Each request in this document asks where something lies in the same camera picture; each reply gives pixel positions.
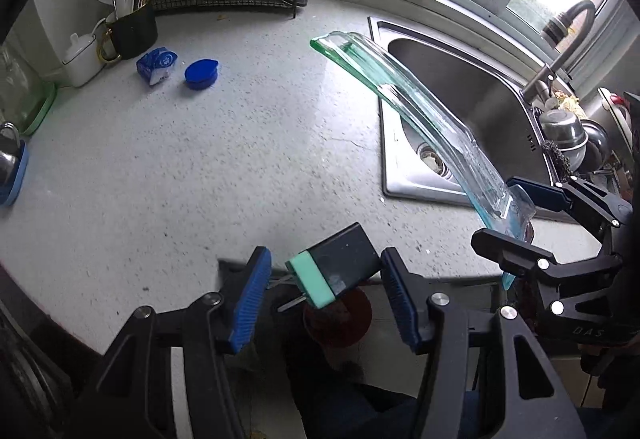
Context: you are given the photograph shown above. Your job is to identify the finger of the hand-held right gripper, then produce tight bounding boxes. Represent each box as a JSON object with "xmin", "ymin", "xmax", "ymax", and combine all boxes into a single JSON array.
[
  {"xmin": 471, "ymin": 228, "xmax": 623, "ymax": 287},
  {"xmin": 507, "ymin": 179, "xmax": 632, "ymax": 227}
]

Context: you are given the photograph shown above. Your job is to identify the steel bowl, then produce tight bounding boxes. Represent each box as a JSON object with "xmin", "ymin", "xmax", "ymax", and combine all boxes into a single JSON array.
[
  {"xmin": 539, "ymin": 109, "xmax": 588, "ymax": 152},
  {"xmin": 580, "ymin": 119, "xmax": 611, "ymax": 164}
]

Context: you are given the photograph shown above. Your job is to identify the yellow cloth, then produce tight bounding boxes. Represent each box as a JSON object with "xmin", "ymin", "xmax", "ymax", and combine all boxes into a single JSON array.
[{"xmin": 552, "ymin": 91, "xmax": 583, "ymax": 112}]

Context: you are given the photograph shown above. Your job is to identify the blue round lid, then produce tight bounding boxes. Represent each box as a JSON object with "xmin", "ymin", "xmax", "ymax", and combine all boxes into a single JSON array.
[{"xmin": 184, "ymin": 60, "xmax": 220, "ymax": 92}]

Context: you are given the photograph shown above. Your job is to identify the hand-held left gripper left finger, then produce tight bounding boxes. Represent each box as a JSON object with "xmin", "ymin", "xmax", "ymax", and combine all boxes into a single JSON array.
[{"xmin": 82, "ymin": 246, "xmax": 273, "ymax": 439}]

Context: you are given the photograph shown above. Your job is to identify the red white container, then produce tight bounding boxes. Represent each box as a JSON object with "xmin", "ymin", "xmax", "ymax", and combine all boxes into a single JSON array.
[{"xmin": 600, "ymin": 89, "xmax": 636, "ymax": 130}]

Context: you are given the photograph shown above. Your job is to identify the green blister package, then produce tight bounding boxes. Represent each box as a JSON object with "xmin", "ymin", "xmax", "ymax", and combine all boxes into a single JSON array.
[{"xmin": 310, "ymin": 31, "xmax": 536, "ymax": 290}]

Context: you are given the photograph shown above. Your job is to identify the blue tissue pack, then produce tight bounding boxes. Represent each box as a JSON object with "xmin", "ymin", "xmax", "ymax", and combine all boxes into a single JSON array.
[{"xmin": 136, "ymin": 48, "xmax": 178, "ymax": 87}]

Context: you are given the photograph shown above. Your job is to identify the white ceramic pot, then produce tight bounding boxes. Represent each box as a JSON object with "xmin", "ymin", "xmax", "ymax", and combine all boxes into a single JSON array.
[{"xmin": 62, "ymin": 19, "xmax": 108, "ymax": 87}]

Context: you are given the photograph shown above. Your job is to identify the steel teapot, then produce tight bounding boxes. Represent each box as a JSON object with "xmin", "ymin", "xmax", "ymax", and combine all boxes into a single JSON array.
[{"xmin": 0, "ymin": 121, "xmax": 23, "ymax": 190}]

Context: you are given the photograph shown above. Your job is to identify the steel faucet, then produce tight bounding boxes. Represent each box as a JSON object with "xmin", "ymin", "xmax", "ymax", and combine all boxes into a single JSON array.
[{"xmin": 520, "ymin": 0, "xmax": 597, "ymax": 102}]

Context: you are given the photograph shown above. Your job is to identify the person's dark trousers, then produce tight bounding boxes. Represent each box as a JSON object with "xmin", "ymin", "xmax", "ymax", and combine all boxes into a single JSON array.
[{"xmin": 287, "ymin": 379, "xmax": 481, "ymax": 439}]

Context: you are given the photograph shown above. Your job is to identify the blue dish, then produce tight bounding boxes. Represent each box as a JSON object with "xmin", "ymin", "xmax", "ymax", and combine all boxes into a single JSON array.
[{"xmin": 0, "ymin": 139, "xmax": 30, "ymax": 207}]

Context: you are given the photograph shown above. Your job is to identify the green tray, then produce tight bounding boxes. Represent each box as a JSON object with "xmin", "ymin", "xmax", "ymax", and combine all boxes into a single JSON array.
[{"xmin": 20, "ymin": 81, "xmax": 57, "ymax": 137}]

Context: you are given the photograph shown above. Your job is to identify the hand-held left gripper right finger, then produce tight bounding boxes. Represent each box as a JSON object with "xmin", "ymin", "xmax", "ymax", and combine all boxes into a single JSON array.
[{"xmin": 380, "ymin": 246, "xmax": 586, "ymax": 439}]

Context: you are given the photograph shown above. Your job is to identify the glass carafe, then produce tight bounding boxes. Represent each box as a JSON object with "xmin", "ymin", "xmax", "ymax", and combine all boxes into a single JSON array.
[{"xmin": 0, "ymin": 44, "xmax": 43, "ymax": 130}]

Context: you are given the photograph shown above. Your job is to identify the red plastic basin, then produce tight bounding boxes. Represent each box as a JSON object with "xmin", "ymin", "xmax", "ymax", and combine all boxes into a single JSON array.
[{"xmin": 302, "ymin": 289, "xmax": 373, "ymax": 350}]

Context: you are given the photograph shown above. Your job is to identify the steel sink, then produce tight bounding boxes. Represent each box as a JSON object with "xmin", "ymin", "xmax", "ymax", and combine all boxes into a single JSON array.
[{"xmin": 369, "ymin": 16, "xmax": 576, "ymax": 207}]

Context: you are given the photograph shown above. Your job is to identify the steel wool scrubber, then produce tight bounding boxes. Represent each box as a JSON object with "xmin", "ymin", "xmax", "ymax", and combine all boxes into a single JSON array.
[{"xmin": 539, "ymin": 141, "xmax": 573, "ymax": 184}]

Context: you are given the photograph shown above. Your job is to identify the dark cooking pan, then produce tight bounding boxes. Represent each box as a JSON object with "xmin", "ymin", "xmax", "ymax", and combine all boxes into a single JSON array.
[{"xmin": 0, "ymin": 309, "xmax": 66, "ymax": 420}]

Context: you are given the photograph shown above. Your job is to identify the black green sponge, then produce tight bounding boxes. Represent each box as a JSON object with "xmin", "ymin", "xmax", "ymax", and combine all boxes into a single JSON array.
[{"xmin": 285, "ymin": 223, "xmax": 382, "ymax": 310}]

